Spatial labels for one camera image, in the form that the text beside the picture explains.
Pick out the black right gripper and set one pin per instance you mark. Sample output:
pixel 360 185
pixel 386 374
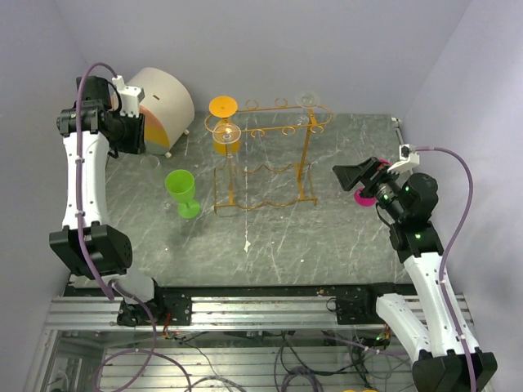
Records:
pixel 367 172

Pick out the pink plastic wine glass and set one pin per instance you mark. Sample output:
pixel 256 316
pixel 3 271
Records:
pixel 367 198

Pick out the clear wide wine glass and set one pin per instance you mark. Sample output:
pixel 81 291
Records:
pixel 307 100

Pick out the clear tall wine glass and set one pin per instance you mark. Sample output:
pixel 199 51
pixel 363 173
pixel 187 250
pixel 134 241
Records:
pixel 232 175

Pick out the yellow plastic wine glass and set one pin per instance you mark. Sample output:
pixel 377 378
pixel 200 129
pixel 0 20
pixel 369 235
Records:
pixel 226 135

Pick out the green plastic wine glass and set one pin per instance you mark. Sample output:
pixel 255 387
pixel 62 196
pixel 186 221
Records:
pixel 181 186

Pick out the clear small wine glass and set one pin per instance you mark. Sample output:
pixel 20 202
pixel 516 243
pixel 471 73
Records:
pixel 150 164

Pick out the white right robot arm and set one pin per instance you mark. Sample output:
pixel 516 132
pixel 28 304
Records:
pixel 429 265

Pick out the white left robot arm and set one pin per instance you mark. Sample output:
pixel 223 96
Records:
pixel 104 122

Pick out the white round drawer box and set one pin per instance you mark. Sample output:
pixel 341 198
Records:
pixel 168 109

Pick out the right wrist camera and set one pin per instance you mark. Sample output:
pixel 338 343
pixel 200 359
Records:
pixel 409 158

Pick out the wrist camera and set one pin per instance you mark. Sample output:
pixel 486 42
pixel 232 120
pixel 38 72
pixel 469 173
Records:
pixel 409 158
pixel 130 97

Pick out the gold wire glass rack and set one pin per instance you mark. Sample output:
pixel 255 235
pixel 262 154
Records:
pixel 273 156

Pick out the aluminium mounting rail frame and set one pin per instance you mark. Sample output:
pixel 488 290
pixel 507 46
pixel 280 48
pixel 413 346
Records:
pixel 380 337

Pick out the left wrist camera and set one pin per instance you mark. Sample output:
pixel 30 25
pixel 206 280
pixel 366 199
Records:
pixel 130 97

